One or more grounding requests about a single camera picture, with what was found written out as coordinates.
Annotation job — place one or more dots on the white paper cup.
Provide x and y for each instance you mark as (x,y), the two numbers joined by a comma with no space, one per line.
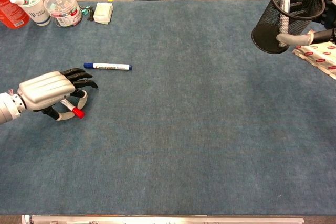
(39,11)

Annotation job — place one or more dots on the blue table cloth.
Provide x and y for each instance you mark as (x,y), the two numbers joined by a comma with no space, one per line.
(168,142)

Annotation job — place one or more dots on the blue whiteboard marker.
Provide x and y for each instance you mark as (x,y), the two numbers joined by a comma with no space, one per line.
(107,66)

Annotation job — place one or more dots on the aluminium table rail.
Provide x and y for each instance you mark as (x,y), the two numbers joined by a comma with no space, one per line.
(157,220)

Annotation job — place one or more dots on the black mesh pen cup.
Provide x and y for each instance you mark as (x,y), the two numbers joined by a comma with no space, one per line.
(265,37)

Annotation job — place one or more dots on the silver foil snack package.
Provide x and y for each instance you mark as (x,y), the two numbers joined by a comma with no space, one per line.
(320,58)

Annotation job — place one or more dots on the red canister with orange lid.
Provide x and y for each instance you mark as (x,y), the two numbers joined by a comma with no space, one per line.
(10,11)

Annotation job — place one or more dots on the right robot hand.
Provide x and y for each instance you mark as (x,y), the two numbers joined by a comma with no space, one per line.
(294,40)

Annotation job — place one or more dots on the red whiteboard marker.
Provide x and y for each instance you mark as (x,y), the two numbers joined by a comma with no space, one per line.
(78,113)

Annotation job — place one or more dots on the pale green tissue pack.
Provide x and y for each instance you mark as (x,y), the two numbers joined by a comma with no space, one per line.
(103,12)

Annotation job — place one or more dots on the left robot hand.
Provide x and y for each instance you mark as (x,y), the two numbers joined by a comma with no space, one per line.
(44,90)

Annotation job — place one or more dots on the teal binder clip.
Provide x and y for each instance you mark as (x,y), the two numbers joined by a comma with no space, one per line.
(84,11)

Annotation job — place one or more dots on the clear jar of clips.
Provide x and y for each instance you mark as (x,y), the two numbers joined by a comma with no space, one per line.
(63,11)

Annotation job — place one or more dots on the black binder clip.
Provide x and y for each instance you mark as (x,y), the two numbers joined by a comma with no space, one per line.
(90,16)

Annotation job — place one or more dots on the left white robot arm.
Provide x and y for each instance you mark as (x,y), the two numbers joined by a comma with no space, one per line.
(8,108)

